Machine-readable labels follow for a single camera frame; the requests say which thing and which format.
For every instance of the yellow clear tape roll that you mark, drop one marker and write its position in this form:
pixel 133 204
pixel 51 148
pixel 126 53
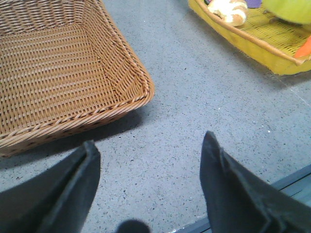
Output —
pixel 295 11

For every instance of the yellow woven basket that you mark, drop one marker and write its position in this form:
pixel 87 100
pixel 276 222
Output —
pixel 273 45

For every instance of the purple sponge block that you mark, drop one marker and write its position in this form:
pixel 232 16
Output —
pixel 253 3

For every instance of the brown wicker basket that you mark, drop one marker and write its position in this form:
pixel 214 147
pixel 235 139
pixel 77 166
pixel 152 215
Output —
pixel 65 67

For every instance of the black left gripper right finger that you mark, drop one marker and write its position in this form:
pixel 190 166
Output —
pixel 238 201

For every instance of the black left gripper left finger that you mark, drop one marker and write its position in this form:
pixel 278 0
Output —
pixel 57 200

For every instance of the orange toy carrot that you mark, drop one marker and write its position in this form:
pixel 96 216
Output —
pixel 304 50

